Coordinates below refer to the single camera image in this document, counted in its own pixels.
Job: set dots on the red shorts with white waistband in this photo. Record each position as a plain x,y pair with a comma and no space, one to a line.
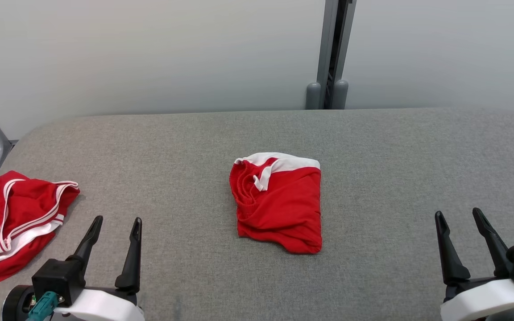
283,209

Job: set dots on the grey partition post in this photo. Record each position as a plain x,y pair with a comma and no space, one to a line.
330,53

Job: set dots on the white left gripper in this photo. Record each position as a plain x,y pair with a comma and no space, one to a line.
101,307

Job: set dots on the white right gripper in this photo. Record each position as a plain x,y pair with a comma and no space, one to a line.
484,301

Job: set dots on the teal left camera connector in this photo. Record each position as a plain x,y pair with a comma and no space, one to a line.
43,307

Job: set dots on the red garment with white stripes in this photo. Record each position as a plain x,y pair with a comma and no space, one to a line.
16,223

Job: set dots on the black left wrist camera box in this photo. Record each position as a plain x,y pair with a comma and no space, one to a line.
58,278

